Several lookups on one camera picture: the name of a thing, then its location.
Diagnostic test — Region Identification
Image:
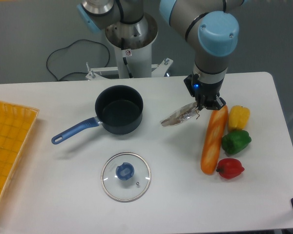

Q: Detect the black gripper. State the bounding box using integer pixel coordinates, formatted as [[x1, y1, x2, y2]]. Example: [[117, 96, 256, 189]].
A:
[[184, 74, 226, 110]]

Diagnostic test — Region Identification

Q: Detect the toast slice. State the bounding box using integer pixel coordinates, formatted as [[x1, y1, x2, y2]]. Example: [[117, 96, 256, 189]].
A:
[[160, 102, 200, 127]]

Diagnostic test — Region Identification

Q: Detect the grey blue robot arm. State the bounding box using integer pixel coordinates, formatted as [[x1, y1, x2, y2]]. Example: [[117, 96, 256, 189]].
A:
[[77, 0, 243, 110]]

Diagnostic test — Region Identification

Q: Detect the yellow bell pepper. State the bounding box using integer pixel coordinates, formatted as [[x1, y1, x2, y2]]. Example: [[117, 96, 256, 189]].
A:
[[228, 105, 250, 132]]

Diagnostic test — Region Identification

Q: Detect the orange baguette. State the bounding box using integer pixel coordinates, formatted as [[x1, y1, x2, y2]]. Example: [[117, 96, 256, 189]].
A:
[[200, 105, 229, 175]]

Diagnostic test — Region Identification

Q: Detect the green bell pepper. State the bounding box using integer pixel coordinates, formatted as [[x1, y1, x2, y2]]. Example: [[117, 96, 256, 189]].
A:
[[221, 130, 251, 155]]

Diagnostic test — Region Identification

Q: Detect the red bell pepper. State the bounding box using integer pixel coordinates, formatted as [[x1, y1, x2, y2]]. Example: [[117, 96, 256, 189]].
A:
[[216, 158, 245, 179]]

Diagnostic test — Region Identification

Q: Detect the glass lid with blue knob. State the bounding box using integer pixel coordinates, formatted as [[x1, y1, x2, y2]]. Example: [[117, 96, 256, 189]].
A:
[[101, 152, 151, 202]]

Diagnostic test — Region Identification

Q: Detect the yellow wicker basket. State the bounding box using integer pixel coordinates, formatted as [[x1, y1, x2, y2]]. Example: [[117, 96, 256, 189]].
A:
[[0, 100, 39, 202]]

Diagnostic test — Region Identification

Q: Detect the dark pot with blue handle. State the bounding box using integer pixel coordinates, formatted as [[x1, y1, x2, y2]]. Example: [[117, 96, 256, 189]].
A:
[[51, 85, 144, 144]]

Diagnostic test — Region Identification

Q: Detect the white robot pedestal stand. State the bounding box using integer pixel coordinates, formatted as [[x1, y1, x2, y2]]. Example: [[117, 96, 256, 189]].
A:
[[85, 13, 173, 80]]

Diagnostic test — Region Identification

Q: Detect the black cable on floor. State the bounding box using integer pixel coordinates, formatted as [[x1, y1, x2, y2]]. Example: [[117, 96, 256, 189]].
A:
[[46, 39, 110, 81]]

